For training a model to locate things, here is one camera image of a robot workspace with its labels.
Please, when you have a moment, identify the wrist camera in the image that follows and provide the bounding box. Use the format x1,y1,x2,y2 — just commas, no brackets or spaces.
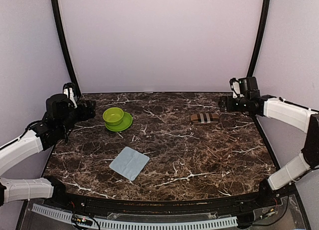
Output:
229,78,240,99
63,83,77,109

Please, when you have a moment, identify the left black frame post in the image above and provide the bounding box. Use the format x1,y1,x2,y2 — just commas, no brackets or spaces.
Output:
51,0,82,98

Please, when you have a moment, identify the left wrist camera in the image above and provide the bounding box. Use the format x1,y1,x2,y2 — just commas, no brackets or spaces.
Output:
63,83,77,109

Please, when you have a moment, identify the white slotted cable duct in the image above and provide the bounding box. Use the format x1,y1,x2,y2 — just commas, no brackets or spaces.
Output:
31,204,238,230

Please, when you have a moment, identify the green plastic bowl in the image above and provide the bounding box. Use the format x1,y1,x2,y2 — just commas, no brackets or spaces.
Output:
102,107,124,126

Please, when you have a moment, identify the plaid sunglasses case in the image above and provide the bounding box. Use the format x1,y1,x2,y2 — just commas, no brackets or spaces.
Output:
190,113,220,125

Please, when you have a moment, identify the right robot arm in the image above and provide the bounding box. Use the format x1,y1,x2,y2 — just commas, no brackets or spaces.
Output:
218,77,319,207

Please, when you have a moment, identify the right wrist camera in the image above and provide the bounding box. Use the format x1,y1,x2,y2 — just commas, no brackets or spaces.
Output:
229,78,240,99

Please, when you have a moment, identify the light blue cleaning cloth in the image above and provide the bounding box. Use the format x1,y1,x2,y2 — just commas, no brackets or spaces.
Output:
109,146,150,181

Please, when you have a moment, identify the small circuit board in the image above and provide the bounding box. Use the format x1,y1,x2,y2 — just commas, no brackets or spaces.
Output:
71,215,93,227

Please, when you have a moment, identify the right black frame post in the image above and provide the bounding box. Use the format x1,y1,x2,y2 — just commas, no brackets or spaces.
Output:
246,0,270,77

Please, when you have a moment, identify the black front rail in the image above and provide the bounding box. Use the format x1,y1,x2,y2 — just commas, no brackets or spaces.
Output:
42,190,282,217

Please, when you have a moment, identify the green plastic plate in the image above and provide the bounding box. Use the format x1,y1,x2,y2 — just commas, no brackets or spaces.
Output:
105,112,133,132

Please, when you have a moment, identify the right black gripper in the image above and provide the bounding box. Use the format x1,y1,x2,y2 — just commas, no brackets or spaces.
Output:
219,96,249,112

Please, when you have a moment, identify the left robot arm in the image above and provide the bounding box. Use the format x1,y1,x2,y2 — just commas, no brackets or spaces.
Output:
0,94,96,208

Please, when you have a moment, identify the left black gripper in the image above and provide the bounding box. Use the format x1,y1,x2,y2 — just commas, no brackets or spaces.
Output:
59,100,96,135

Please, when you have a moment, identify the black frame post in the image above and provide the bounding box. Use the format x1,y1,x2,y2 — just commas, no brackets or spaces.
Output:
51,0,82,98
246,0,270,77

